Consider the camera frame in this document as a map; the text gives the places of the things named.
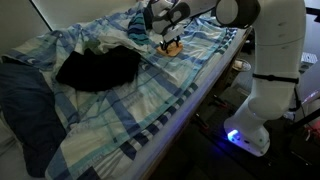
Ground blue plaid bed cover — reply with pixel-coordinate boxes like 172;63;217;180
1;0;240;180

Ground light slipper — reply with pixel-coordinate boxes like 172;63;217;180
232;58;253;73

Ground white mattress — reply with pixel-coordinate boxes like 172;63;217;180
128;28;249;180

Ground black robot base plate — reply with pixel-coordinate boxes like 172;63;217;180
199;123;320;169

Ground teal navy striped cloth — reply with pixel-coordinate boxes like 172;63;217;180
127;12;152;47

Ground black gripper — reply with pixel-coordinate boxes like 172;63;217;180
159;35;183;54

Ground black folded garment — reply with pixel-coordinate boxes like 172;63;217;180
143;1;158;30

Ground dark denim trousers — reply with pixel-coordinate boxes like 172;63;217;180
54;44;143;93

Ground dark blue blanket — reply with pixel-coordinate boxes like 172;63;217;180
0;62;68;178

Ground white crumpled cloth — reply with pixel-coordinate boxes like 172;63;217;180
97;33;151;56

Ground green cloth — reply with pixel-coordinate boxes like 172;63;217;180
83;38;105;56

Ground black stand leg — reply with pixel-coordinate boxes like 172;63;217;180
291;107;320;133

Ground red handled clamp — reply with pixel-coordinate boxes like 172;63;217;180
208;95;230;110
194;113;212;132

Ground yellow towel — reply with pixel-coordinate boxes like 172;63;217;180
156;41;185;58

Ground white box device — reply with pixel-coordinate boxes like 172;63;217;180
300;51;320;65

